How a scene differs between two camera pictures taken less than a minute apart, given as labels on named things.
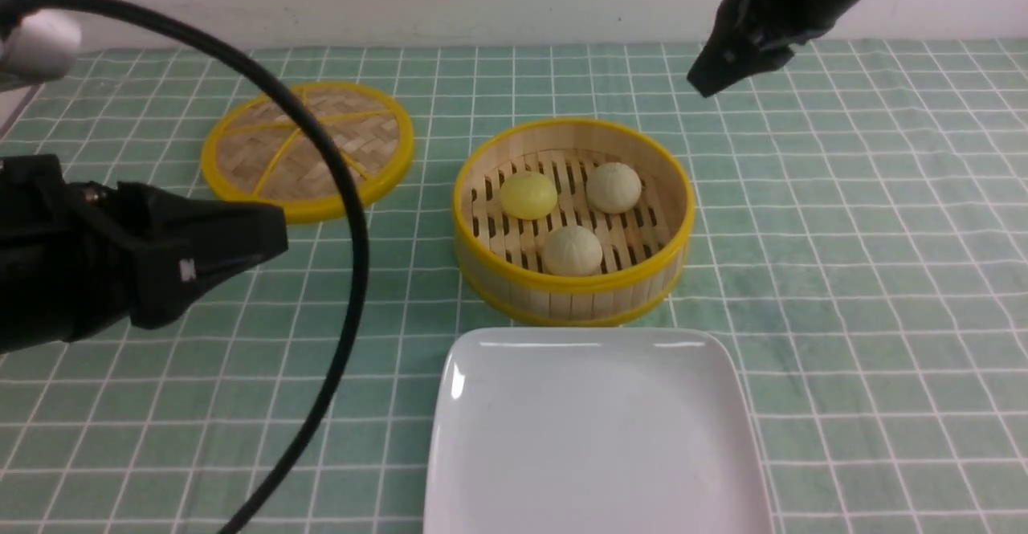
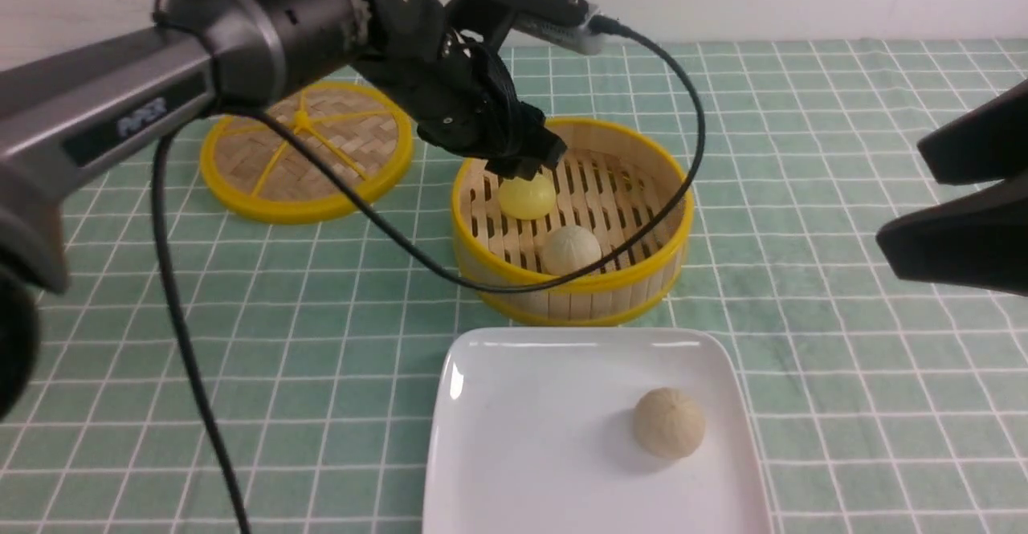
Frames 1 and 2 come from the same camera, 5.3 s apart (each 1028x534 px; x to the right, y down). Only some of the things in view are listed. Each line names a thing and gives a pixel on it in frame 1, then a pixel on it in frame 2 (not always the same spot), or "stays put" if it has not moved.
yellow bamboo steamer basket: (499, 257) stays put
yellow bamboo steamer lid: (268, 148) stays put
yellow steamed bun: (528, 195) stays put
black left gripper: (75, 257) → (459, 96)
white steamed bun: (573, 251) stays put
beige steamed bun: (613, 188) → (668, 423)
